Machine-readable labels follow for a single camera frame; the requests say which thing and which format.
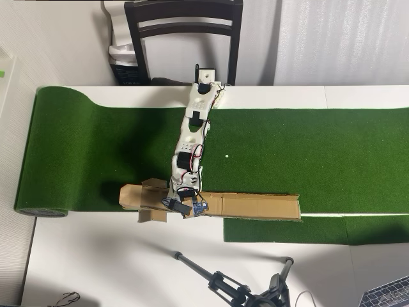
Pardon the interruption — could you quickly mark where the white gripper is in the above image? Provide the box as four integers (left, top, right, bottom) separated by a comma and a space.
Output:
168, 172, 203, 201

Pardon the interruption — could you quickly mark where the brown cardboard ramp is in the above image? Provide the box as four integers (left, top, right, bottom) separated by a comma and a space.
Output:
118, 178, 303, 224

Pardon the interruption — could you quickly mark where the long green turf mat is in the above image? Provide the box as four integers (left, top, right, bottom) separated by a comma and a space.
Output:
14, 85, 409, 220

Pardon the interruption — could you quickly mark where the black tripod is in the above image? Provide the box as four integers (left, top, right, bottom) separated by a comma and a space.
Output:
172, 251, 295, 307

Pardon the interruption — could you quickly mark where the black printed box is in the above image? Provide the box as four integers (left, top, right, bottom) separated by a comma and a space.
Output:
109, 62, 151, 86

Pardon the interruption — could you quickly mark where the dark wooden chair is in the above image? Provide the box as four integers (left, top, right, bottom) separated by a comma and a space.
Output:
123, 0, 243, 86

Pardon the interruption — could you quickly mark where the white foam packaging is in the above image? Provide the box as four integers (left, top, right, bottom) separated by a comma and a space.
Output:
100, 0, 138, 65

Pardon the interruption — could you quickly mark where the white curtain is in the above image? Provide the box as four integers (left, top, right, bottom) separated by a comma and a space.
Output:
274, 0, 409, 86

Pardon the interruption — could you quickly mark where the gray laptop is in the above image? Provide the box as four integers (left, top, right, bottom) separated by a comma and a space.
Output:
357, 276, 409, 307

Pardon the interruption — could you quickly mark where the thin white cable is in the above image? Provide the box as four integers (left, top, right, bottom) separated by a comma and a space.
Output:
294, 290, 317, 307

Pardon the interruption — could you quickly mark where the thin black wire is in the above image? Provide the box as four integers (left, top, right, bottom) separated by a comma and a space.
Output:
54, 291, 81, 304

